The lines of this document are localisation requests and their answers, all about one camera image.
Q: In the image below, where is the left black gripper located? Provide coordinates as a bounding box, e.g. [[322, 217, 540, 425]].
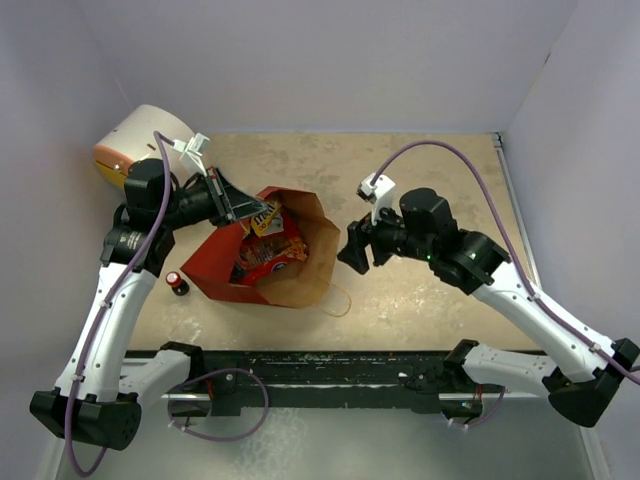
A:
[[160, 167, 268, 231]]

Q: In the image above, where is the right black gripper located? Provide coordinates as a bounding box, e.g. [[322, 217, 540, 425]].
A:
[[337, 196, 435, 274]]

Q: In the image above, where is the large red snack bag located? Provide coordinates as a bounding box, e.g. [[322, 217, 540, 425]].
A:
[[230, 209, 308, 286]]

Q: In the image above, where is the red brown paper bag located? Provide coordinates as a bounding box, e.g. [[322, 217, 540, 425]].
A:
[[181, 186, 340, 308]]

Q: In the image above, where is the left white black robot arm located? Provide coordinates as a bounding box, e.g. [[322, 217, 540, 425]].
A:
[[29, 158, 267, 451]]

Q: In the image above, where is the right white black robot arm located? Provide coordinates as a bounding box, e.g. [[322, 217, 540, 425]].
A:
[[338, 180, 639, 428]]

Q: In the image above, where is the small red black bottle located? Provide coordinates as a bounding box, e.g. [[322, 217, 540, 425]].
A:
[[165, 271, 190, 296]]

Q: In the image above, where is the white cylindrical toy drawer cabinet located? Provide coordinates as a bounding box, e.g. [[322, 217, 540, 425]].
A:
[[93, 104, 195, 190]]

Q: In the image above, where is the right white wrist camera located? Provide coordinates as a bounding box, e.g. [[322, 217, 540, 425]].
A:
[[356, 172, 396, 226]]

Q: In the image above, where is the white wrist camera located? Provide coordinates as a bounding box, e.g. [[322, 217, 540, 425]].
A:
[[356, 172, 396, 226], [172, 133, 210, 175]]

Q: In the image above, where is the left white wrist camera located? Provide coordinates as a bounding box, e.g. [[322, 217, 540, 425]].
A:
[[172, 133, 210, 175]]

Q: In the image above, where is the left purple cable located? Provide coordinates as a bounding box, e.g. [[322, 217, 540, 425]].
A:
[[64, 130, 177, 476]]

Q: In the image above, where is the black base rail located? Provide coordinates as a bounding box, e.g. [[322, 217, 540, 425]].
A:
[[169, 351, 483, 419]]

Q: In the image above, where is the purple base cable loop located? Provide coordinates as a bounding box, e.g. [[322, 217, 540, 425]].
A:
[[167, 368, 271, 444]]

